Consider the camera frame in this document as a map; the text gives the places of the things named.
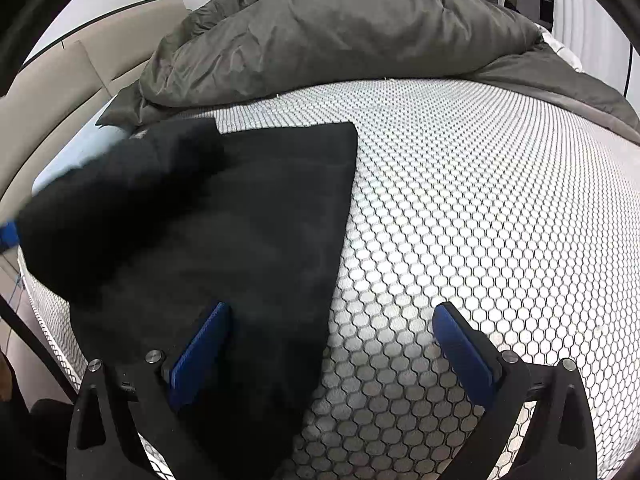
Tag black pants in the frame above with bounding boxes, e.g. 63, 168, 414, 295
17, 117, 360, 480

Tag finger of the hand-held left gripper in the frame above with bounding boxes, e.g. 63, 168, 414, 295
0, 217, 21, 253

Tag white pillow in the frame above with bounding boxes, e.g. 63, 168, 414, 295
536, 22, 585, 72

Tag beige padded headboard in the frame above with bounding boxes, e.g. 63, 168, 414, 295
0, 0, 191, 201

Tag white curtain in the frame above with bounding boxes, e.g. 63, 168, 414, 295
550, 0, 636, 96

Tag grey duvet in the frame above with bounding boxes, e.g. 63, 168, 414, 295
97, 0, 640, 146

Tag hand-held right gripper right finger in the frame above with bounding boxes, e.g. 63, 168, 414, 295
432, 302, 598, 480

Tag white hexagon-patterned mattress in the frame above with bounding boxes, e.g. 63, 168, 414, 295
17, 77, 640, 480

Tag light blue pillow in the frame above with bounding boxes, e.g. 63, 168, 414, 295
31, 122, 131, 196

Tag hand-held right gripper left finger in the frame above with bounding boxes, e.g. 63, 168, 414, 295
67, 301, 233, 480

